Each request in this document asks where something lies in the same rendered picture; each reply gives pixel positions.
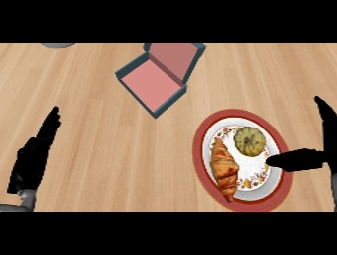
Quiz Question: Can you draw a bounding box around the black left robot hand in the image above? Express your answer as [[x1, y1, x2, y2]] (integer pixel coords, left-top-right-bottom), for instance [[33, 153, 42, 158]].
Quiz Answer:
[[5, 106, 63, 195]]

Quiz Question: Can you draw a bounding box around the yellow-green round squash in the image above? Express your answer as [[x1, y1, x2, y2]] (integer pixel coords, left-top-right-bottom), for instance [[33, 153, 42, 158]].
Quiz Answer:
[[233, 126, 267, 157]]

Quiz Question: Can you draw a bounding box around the white floral plate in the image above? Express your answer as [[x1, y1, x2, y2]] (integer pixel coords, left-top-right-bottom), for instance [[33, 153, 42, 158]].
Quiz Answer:
[[200, 116, 283, 202]]

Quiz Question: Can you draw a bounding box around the teal box with pink inside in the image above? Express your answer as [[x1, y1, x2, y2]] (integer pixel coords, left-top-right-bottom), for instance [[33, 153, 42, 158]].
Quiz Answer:
[[115, 43, 208, 120]]

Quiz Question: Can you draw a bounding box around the brown croissant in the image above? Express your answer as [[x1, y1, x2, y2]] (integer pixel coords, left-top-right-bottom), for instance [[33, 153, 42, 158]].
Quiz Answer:
[[208, 137, 240, 204]]

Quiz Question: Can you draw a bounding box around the red round placemat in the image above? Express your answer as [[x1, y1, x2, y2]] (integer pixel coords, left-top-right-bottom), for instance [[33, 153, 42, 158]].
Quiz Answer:
[[190, 108, 295, 213]]

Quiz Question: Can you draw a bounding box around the grey round object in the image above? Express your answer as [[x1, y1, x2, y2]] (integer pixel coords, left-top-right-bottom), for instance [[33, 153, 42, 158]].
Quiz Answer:
[[39, 43, 76, 50]]

